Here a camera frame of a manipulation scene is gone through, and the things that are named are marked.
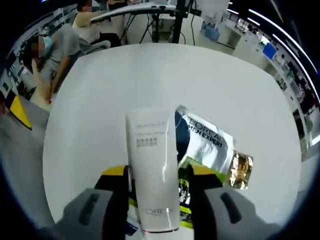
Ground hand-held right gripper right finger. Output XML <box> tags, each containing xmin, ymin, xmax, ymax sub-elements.
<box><xmin>186</xmin><ymin>163</ymin><xmax>263</xmax><ymax>240</ymax></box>

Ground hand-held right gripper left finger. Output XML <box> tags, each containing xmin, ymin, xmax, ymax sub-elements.
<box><xmin>63</xmin><ymin>164</ymin><xmax>132</xmax><ymax>240</ymax></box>

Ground gold foil skincare packet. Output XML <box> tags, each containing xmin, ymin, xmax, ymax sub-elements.
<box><xmin>227</xmin><ymin>150</ymin><xmax>254</xmax><ymax>190</ymax></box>

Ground large black green skincare packet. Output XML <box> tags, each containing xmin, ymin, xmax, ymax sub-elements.
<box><xmin>173</xmin><ymin>104</ymin><xmax>236</xmax><ymax>227</ymax></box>

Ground white skincare tube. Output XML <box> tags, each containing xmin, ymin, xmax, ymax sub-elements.
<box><xmin>124</xmin><ymin>106</ymin><xmax>181</xmax><ymax>234</ymax></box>

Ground grey office chair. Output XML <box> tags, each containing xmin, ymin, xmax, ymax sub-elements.
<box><xmin>78</xmin><ymin>37</ymin><xmax>112</xmax><ymax>55</ymax></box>

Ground white lab counter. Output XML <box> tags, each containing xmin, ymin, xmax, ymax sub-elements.
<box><xmin>217</xmin><ymin>24</ymin><xmax>266</xmax><ymax>66</ymax></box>

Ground blue bin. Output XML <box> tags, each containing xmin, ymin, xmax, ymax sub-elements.
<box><xmin>262</xmin><ymin>42</ymin><xmax>278</xmax><ymax>61</ymax></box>

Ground blue water jugs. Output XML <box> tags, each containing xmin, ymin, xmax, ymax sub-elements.
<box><xmin>201</xmin><ymin>21</ymin><xmax>221</xmax><ymax>42</ymax></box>

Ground black tripod stand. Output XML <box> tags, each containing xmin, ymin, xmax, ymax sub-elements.
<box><xmin>171</xmin><ymin>0</ymin><xmax>191</xmax><ymax>45</ymax></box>

